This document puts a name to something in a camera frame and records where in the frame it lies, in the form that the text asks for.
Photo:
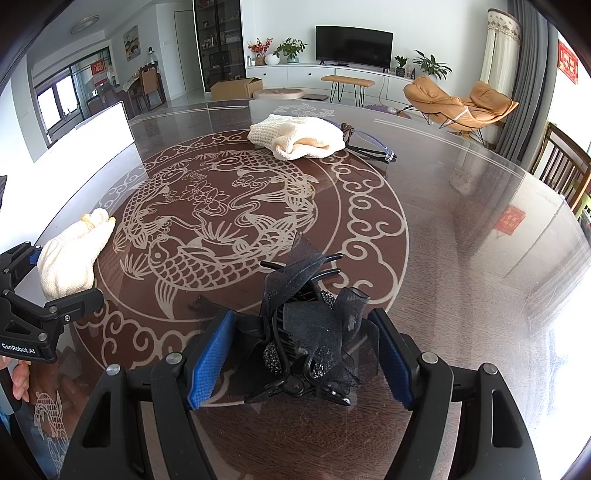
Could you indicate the wooden chair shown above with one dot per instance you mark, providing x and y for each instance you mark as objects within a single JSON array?
[{"x": 561, "y": 161}]

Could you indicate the brown dining chair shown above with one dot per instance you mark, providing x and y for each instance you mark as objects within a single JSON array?
[{"x": 152, "y": 87}]

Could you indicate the round ceiling lamp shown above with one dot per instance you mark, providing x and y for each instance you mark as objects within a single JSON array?
[{"x": 85, "y": 24}]

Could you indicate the grey curtain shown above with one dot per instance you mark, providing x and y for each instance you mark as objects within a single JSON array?
[{"x": 531, "y": 78}]

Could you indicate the white tv cabinet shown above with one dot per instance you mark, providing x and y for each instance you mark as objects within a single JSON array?
[{"x": 300, "y": 76}]

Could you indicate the television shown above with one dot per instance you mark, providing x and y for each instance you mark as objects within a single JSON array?
[{"x": 353, "y": 46}]

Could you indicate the black mesh hair claw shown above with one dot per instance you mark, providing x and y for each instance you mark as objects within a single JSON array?
[{"x": 314, "y": 323}]

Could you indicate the eyeglasses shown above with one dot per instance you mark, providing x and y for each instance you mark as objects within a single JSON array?
[{"x": 385, "y": 156}]

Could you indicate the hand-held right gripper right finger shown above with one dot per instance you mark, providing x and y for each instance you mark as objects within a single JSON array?
[{"x": 392, "y": 360}]

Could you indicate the red wall hanging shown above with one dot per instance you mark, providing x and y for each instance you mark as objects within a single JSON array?
[{"x": 568, "y": 61}]

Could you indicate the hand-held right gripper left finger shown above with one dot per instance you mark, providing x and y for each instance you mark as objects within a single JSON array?
[{"x": 212, "y": 360}]

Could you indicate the red flower arrangement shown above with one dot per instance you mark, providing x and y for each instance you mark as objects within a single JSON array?
[{"x": 259, "y": 48}]

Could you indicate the beige round pouf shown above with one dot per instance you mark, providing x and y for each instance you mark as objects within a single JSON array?
[{"x": 279, "y": 93}]

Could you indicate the white round vase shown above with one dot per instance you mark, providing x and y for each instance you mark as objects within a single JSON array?
[{"x": 271, "y": 59}]

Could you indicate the orange bench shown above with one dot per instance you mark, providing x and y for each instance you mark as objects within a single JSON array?
[{"x": 347, "y": 81}]

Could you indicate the large leafy potted plant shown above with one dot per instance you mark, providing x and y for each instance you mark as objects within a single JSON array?
[{"x": 431, "y": 63}]

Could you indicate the covered standing air conditioner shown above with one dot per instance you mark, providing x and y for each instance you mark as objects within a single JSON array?
[{"x": 501, "y": 50}]

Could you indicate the red window decoration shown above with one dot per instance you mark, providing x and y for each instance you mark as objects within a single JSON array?
[{"x": 99, "y": 74}]

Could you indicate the cardboard box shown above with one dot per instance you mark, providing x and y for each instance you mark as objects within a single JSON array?
[{"x": 235, "y": 88}]

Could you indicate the framed wall picture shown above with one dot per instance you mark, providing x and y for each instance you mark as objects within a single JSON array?
[{"x": 130, "y": 42}]

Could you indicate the person's left hand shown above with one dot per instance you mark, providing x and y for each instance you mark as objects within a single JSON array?
[{"x": 21, "y": 381}]

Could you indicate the orange lounge chair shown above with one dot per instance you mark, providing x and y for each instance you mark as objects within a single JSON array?
[{"x": 434, "y": 99}]

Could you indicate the green potted plant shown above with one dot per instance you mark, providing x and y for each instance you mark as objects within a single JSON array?
[{"x": 291, "y": 48}]

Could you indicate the dark display cabinet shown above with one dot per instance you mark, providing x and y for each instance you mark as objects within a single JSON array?
[{"x": 219, "y": 41}]

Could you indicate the small potted plant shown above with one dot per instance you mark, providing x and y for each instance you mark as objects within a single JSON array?
[{"x": 400, "y": 62}]

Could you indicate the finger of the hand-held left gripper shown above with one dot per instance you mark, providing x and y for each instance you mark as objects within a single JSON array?
[
  {"x": 21, "y": 263},
  {"x": 78, "y": 302}
]

